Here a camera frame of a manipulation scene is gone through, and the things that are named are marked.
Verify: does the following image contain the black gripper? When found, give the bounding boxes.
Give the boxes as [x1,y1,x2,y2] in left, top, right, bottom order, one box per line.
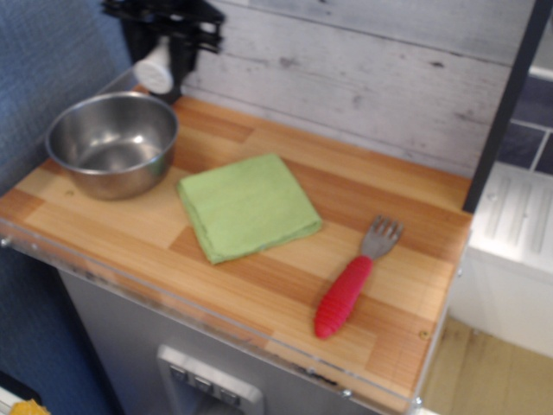
[101,1,226,88]

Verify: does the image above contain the white plastic spool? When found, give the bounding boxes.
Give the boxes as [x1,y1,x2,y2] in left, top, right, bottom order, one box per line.
[133,36,174,94]

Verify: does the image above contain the silver metal bowl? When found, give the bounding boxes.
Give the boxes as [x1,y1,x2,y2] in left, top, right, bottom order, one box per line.
[45,92,179,201]

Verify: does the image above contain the green folded cloth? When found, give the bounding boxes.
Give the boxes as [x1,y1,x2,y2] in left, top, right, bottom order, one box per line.
[177,154,322,265]

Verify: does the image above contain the clear acrylic edge guard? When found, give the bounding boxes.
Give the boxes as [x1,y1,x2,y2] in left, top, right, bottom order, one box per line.
[1,207,464,414]

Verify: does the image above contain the silver toy fridge cabinet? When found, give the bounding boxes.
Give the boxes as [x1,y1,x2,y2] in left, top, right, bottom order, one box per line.
[61,271,413,414]

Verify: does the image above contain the silver dispenser button panel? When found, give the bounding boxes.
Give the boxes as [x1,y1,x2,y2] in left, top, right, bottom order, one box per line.
[156,345,265,414]

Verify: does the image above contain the yellow black object corner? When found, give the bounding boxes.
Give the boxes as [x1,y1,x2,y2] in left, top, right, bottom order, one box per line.
[1,386,52,415]

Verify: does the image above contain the white toy sink counter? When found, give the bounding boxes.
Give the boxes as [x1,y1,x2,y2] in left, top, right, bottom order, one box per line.
[448,163,552,356]

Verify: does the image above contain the red handled metal fork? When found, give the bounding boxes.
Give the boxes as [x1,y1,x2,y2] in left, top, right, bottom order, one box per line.
[314,215,404,339]

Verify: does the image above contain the right dark vertical post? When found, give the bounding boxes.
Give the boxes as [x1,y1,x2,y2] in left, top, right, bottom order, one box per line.
[462,0,552,214]

